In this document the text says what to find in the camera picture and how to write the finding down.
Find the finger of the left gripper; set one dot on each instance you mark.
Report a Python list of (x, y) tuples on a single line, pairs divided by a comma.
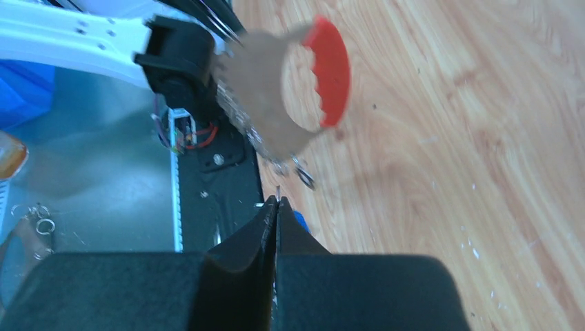
[(216, 15)]

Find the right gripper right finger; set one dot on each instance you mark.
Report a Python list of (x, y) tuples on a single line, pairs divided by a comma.
[(319, 290)]

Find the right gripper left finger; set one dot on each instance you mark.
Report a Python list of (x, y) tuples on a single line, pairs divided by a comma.
[(228, 287)]

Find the red handled metal key holder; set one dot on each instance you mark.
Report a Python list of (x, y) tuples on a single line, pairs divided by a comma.
[(249, 77)]

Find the blue tag key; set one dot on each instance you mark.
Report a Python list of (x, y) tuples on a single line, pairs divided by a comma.
[(301, 220)]

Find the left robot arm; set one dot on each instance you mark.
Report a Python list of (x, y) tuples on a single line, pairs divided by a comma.
[(171, 57)]

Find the spare metal keyring bunch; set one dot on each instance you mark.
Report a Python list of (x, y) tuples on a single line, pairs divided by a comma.
[(34, 229)]

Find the blue plastic bin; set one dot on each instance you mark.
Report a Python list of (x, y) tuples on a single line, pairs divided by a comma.
[(27, 90)]

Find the orange drink bottle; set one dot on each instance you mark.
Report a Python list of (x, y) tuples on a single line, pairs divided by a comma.
[(14, 154)]

